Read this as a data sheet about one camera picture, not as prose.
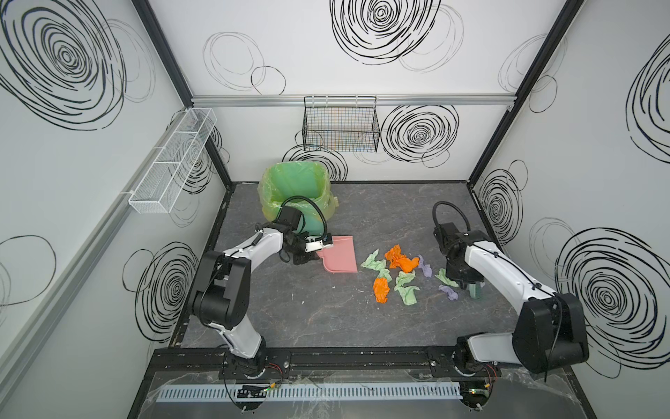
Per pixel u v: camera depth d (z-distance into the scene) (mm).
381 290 859
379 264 926
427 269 919
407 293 866
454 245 610
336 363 754
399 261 937
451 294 863
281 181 947
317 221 1045
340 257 922
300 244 803
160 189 854
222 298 462
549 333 423
